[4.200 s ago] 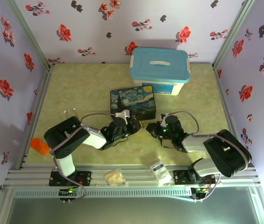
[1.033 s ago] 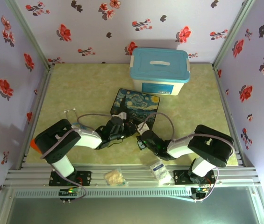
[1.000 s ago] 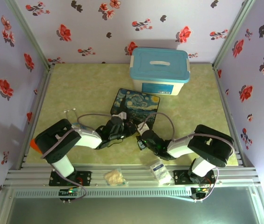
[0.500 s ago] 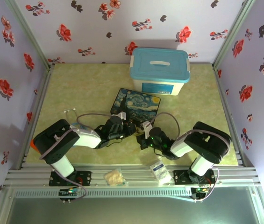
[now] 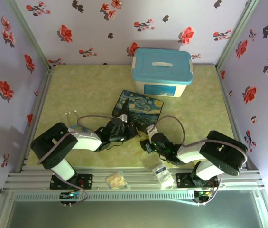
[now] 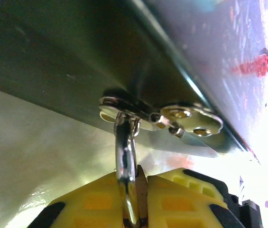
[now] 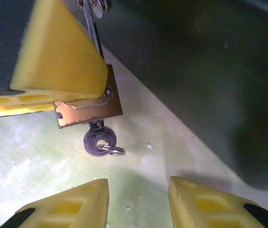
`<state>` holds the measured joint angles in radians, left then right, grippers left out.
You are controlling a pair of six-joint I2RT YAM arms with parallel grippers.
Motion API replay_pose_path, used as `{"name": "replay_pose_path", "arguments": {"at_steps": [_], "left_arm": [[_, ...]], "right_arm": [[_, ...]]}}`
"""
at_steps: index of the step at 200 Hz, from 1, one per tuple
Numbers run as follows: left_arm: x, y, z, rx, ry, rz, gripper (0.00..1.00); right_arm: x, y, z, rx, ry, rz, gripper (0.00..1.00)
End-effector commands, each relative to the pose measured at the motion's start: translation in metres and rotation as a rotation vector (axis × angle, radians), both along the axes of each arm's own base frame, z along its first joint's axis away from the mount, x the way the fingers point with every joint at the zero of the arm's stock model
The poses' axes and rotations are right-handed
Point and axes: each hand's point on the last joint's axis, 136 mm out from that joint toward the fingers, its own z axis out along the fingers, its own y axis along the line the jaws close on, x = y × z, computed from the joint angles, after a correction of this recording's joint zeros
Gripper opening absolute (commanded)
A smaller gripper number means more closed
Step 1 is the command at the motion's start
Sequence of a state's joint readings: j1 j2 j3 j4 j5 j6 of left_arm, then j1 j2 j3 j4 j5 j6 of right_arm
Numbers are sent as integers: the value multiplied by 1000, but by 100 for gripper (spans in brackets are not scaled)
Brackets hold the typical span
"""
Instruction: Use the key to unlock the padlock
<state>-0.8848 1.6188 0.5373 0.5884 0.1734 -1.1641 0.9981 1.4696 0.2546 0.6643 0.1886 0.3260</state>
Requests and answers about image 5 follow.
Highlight starry night painted black box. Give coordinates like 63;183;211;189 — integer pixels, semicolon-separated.
111;89;165;133

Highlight white gauze packet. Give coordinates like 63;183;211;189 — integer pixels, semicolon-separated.
152;162;176;190

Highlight clear bag of beige cotton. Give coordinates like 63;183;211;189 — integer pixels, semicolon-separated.
105;171;129;190

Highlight white storage box blue lid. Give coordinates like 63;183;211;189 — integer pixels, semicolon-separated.
130;48;194;98

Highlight grey metal panel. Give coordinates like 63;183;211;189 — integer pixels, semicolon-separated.
0;190;268;228

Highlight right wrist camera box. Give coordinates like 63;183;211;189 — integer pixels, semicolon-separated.
146;125;158;136

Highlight left arm grey cable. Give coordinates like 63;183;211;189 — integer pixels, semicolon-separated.
37;114;115;203

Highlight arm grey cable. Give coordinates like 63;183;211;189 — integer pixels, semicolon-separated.
156;115;225;207
37;114;115;203

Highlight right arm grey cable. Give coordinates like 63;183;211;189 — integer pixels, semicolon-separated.
156;115;225;207

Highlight aluminium front frame rail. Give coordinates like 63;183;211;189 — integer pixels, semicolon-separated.
5;165;265;191

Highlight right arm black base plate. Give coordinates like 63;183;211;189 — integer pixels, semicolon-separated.
176;172;220;189

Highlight slotted grey cable duct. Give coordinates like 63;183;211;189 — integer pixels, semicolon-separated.
12;191;196;203

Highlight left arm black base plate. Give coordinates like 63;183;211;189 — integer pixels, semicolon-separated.
49;174;94;190

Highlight aluminium right side rail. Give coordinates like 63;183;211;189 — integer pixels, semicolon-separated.
215;66;259;170

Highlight aluminium left side rail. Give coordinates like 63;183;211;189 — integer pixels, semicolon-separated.
19;66;54;172

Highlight aluminium left corner post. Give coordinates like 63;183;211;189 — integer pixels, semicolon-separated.
5;0;53;70

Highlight aluminium corner post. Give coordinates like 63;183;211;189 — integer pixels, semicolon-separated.
215;0;260;69
5;0;53;70

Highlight aluminium right corner post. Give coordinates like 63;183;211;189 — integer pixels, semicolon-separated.
215;0;260;69

